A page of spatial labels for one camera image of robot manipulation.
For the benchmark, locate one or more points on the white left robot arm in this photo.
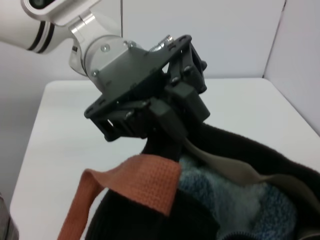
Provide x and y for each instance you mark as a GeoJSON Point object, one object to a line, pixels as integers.
{"type": "Point", "coordinates": [20, 30]}

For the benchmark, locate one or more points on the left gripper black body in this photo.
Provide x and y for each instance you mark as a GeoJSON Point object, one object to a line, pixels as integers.
{"type": "Point", "coordinates": [130, 72]}

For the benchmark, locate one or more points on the blue towel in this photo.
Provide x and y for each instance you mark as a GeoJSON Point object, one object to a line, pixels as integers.
{"type": "Point", "coordinates": [250, 207]}

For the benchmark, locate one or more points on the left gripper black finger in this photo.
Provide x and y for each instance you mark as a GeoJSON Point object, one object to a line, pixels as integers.
{"type": "Point", "coordinates": [167, 120]}
{"type": "Point", "coordinates": [192, 105]}

